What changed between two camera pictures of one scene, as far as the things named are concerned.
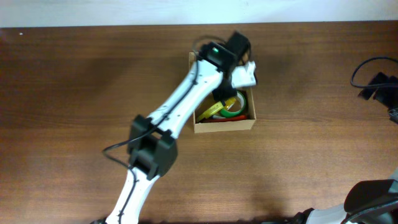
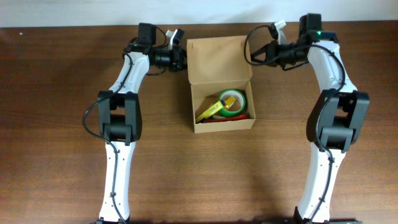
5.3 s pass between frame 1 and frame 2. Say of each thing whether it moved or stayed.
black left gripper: moved
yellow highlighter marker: stayed
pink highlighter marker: stayed
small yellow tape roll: stayed
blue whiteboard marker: stayed
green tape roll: moved
